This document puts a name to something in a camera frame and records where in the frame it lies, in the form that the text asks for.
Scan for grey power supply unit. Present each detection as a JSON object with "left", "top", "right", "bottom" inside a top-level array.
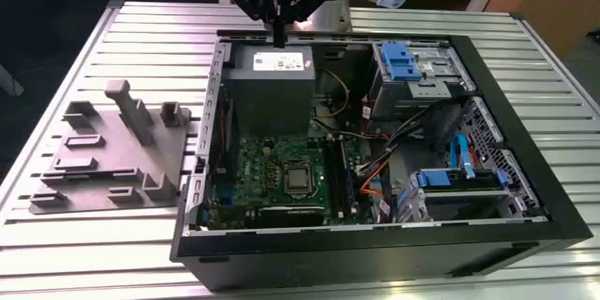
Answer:
[{"left": 222, "top": 44, "right": 314, "bottom": 136}]

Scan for metal disk bay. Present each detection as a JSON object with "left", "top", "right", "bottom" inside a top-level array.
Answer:
[
  {"left": 371, "top": 41, "right": 474, "bottom": 122},
  {"left": 395, "top": 169, "right": 549, "bottom": 223}
]

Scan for black case fan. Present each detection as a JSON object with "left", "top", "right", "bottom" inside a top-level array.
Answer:
[{"left": 215, "top": 84, "right": 235, "bottom": 174}]

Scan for green motherboard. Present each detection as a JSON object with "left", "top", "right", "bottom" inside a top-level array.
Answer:
[{"left": 199, "top": 133, "right": 375, "bottom": 227}]

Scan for metal CPU socket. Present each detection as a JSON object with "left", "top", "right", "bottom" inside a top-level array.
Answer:
[{"left": 279, "top": 159, "right": 318, "bottom": 200}]

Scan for silver CPU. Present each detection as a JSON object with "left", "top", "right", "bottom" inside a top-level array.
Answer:
[{"left": 282, "top": 168, "right": 314, "bottom": 192}]

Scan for grey parts rack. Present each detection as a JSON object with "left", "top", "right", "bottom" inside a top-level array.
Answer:
[{"left": 26, "top": 79, "right": 194, "bottom": 215}]

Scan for white furniture leg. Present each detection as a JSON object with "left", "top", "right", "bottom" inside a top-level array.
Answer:
[{"left": 0, "top": 63, "right": 23, "bottom": 97}]

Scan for blue disk carrier with disk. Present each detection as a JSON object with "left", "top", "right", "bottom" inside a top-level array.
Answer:
[{"left": 410, "top": 168, "right": 510, "bottom": 195}]

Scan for black graphics card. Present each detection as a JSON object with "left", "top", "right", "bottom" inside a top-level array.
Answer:
[{"left": 255, "top": 205, "right": 325, "bottom": 228}]

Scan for black PC case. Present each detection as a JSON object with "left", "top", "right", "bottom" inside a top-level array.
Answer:
[{"left": 169, "top": 28, "right": 594, "bottom": 292}]

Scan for yellow wire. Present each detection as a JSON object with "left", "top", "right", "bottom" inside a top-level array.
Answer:
[{"left": 310, "top": 67, "right": 350, "bottom": 120}]

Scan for black white wire bundle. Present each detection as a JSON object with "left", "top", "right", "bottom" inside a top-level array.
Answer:
[{"left": 354, "top": 148, "right": 393, "bottom": 176}]

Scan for orange wire bundle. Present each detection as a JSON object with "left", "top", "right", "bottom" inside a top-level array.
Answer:
[{"left": 358, "top": 159, "right": 393, "bottom": 195}]

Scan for blue wire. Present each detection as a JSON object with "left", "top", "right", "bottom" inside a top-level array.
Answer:
[{"left": 449, "top": 133, "right": 474, "bottom": 178}]

